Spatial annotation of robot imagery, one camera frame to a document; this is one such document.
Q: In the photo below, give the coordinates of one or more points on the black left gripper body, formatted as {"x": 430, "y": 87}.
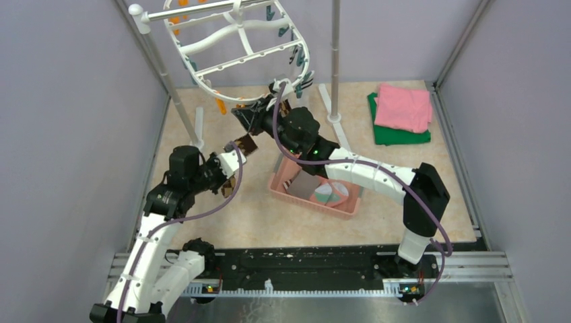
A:
{"x": 211, "y": 174}

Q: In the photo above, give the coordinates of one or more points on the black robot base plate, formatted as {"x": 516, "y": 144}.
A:
{"x": 330, "y": 268}

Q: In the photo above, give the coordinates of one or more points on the pink plastic basket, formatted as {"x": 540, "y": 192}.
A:
{"x": 286, "y": 169}

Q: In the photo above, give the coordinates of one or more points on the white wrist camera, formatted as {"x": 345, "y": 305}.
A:
{"x": 281, "y": 89}
{"x": 231, "y": 162}

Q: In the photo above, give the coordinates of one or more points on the pink folded cloth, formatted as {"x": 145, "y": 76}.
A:
{"x": 403, "y": 109}

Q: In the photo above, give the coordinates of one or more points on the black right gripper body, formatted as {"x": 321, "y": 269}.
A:
{"x": 263, "y": 120}

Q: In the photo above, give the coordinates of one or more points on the brown argyle sock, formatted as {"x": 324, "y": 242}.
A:
{"x": 247, "y": 146}

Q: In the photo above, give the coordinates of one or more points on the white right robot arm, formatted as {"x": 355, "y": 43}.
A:
{"x": 419, "y": 190}

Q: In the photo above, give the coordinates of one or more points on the white oval clip hanger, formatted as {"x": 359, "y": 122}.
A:
{"x": 234, "y": 39}

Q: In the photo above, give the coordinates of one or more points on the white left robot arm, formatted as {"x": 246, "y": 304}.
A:
{"x": 141, "y": 294}

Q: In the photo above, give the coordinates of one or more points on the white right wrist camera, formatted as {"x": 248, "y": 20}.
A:
{"x": 281, "y": 89}

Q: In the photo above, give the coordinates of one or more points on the pink striped sock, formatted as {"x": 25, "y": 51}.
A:
{"x": 330, "y": 194}

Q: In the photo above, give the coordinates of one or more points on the grey sock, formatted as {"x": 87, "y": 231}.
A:
{"x": 302, "y": 185}

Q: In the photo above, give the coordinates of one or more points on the green folded cloth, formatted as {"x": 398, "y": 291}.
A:
{"x": 388, "y": 136}

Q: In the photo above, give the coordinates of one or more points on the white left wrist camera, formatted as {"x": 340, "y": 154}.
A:
{"x": 231, "y": 162}

